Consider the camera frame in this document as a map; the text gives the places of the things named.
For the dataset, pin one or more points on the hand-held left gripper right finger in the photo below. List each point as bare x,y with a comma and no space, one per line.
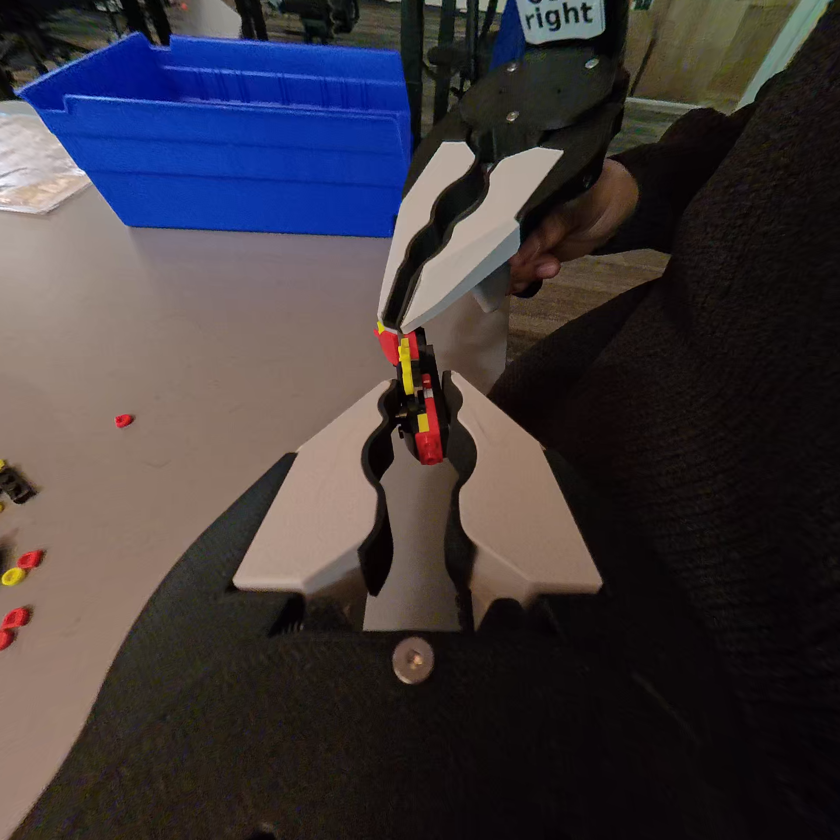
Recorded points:
525,518

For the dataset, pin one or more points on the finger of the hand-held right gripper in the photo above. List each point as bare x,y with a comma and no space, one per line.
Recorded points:
479,229
426,197

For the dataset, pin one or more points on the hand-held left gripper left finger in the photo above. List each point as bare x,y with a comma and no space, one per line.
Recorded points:
308,518

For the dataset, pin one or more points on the yellow red lego car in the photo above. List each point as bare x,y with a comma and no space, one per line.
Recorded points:
430,446

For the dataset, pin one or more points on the pile of lego pieces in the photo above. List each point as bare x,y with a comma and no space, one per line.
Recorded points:
16,577

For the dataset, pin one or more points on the person's right forearm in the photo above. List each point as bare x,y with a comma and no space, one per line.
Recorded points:
676,164

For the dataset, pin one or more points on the person's right hand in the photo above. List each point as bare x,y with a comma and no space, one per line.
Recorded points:
584,216

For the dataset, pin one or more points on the person's black sweater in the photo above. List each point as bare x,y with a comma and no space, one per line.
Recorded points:
722,459

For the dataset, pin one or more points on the white folded sheet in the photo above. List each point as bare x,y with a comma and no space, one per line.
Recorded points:
207,16

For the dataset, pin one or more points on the clear plastic bag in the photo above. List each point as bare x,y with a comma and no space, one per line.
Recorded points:
33,164

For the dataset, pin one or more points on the black frame table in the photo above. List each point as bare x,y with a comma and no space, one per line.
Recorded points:
413,59

